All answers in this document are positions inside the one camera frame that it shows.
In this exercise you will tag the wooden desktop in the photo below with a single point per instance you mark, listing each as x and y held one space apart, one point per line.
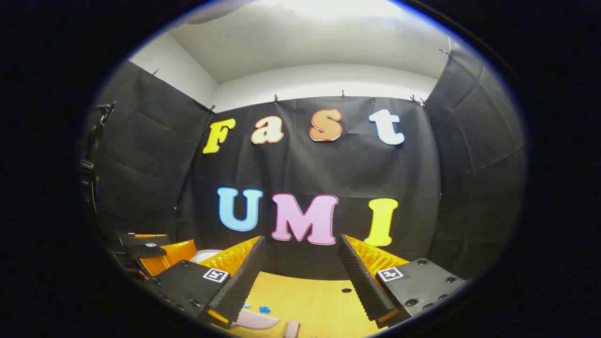
319 300

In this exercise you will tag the pale pink small broom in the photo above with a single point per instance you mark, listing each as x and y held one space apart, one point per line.
292 328

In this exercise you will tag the white garbage bin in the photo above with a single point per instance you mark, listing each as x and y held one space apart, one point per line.
204 256

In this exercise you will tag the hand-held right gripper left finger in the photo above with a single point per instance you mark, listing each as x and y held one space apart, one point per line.
244 281

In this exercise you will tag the dark blue paper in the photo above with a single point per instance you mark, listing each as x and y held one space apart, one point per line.
265 310

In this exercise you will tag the black backdrop cloth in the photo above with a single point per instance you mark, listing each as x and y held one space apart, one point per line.
300 164

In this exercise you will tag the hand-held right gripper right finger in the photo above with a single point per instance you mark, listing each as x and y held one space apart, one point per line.
364 286

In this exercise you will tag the pale pink dustpan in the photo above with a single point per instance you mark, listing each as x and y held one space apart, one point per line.
258 320

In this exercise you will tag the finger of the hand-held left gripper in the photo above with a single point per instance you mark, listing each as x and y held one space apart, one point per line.
169 258
141 240

